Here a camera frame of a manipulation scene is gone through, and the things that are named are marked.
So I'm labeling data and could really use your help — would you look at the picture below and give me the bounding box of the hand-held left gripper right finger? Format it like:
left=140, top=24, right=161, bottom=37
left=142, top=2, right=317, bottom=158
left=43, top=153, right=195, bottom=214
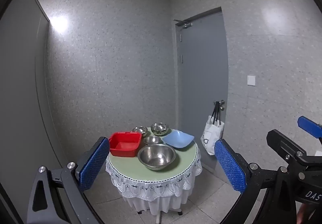
left=211, top=139, right=302, bottom=224

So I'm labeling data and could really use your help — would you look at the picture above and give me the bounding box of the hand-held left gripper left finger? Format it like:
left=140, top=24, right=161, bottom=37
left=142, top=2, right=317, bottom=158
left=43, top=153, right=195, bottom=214
left=26, top=136, right=111, bottom=224

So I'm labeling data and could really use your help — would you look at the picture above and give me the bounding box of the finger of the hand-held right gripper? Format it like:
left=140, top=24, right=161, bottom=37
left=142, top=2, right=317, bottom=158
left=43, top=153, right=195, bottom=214
left=267, top=129, right=310, bottom=164
left=297, top=116, right=322, bottom=139

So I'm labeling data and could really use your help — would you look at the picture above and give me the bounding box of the red square plastic basin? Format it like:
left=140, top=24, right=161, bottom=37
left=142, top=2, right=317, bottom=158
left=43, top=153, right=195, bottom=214
left=109, top=132, right=143, bottom=157

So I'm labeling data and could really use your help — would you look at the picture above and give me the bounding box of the small steel bowl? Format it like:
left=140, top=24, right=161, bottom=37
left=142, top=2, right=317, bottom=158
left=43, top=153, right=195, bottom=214
left=132, top=126, right=148, bottom=136
left=151, top=122, right=169, bottom=136

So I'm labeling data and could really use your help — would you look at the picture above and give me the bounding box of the blue square plate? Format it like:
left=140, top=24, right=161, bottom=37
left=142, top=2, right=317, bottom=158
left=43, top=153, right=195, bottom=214
left=162, top=129, right=194, bottom=149

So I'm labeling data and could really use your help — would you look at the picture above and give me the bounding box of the medium steel bowl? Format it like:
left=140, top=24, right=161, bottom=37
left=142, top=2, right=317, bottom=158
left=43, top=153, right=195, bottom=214
left=143, top=136, right=163, bottom=145

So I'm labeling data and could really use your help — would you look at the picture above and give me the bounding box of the large steel bowl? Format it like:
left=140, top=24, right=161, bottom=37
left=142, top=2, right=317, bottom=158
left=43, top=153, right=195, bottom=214
left=137, top=144, right=177, bottom=171

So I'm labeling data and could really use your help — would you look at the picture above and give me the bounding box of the person's right hand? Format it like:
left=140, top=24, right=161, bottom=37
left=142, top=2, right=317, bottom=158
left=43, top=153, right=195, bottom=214
left=296, top=203, right=307, bottom=224

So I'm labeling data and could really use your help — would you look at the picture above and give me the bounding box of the white tote bag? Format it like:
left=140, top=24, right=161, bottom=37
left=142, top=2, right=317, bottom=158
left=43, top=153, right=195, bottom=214
left=200, top=102, right=225, bottom=156

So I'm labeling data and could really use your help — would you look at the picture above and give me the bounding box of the round table with lace cloth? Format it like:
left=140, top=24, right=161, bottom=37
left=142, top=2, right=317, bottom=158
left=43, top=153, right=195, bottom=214
left=105, top=127, right=203, bottom=214

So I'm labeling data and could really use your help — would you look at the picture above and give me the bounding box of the white table base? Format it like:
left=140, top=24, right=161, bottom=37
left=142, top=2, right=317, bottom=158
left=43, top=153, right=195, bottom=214
left=137, top=209, right=183, bottom=224

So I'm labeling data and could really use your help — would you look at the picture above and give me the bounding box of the grey door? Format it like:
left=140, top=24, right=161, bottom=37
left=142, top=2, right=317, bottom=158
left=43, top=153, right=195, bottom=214
left=175, top=8, right=228, bottom=165

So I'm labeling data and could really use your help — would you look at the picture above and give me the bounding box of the metal door closer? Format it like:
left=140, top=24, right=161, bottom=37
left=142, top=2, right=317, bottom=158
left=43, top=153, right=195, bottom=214
left=173, top=19, right=193, bottom=29

